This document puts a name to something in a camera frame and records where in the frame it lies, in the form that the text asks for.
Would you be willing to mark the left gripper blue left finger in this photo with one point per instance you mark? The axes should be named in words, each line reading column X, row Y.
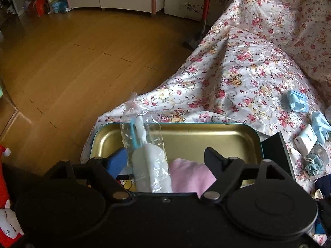
column 116, row 162

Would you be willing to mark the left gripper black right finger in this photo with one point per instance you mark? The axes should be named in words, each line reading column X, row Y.
column 218, row 164

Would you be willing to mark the white brush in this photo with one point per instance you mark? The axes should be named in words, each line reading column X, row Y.
column 142, row 137

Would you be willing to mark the pink soft cloth pouch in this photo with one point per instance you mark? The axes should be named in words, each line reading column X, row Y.
column 190, row 177

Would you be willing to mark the gold metal tin tray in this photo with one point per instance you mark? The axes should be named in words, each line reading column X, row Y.
column 184, row 141

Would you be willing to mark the grey-blue drawstring pouch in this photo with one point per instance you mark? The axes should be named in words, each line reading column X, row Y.
column 314, row 166

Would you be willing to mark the light blue face mask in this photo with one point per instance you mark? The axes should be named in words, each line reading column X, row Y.
column 298, row 102
column 320, row 126

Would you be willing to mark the black tin lid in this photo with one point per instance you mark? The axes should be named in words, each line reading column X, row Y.
column 274, row 148

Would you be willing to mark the white small box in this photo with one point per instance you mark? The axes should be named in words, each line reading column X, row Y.
column 306, row 140

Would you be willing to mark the floral sofa cover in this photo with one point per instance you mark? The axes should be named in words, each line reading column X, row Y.
column 241, row 71

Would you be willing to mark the red white plush toy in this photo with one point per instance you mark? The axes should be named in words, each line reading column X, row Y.
column 11, row 230

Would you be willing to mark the red stick vacuum cleaner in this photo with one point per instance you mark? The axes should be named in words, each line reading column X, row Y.
column 194, row 42

